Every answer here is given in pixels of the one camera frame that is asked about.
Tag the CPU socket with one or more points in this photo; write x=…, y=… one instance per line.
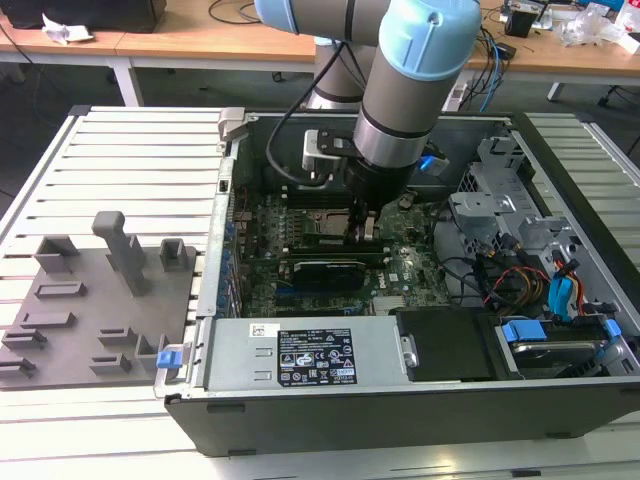
x=325, y=216

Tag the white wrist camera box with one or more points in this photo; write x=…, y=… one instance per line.
x=315, y=150

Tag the silver metal disk cage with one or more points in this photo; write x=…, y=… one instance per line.
x=480, y=205

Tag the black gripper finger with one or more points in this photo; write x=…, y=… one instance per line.
x=359, y=220

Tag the black plastic bay shroud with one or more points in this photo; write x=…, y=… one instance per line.
x=445, y=345

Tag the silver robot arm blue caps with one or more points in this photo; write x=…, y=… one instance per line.
x=410, y=90

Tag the grey plastic case latch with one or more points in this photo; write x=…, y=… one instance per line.
x=230, y=125

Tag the black RAM slot bank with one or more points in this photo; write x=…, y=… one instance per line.
x=330, y=253
x=315, y=197

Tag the white power strip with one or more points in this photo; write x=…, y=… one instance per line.
x=455, y=96

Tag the black open PC case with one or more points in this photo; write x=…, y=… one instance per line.
x=350, y=415

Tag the hard disk in blue carrier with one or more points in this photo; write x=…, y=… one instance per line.
x=550, y=350

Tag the small black camera blue plug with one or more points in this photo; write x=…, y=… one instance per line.
x=432, y=161

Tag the blue plastic latch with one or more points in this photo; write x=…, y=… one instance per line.
x=168, y=359

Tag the silver chipset heatsink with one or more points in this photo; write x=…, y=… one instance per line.
x=390, y=305

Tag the grey plastic parts rack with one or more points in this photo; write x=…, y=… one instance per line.
x=100, y=310

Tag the wooden desk white legs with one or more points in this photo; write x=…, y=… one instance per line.
x=175, y=40
x=575, y=60

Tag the black graphics card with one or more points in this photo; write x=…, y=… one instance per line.
x=327, y=274

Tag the crumpled white paper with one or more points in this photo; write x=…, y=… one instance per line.
x=65, y=32

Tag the small black adapter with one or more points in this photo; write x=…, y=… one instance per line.
x=507, y=51

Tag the grey power supply with label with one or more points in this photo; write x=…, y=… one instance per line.
x=240, y=360

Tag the clear plastic bags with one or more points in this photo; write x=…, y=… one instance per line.
x=585, y=22

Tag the round silver coin battery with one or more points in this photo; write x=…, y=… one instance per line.
x=406, y=203

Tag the green motherboard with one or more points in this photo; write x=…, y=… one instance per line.
x=415, y=290

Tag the large black box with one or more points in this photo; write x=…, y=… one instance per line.
x=90, y=15

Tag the small black box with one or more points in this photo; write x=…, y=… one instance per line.
x=520, y=24

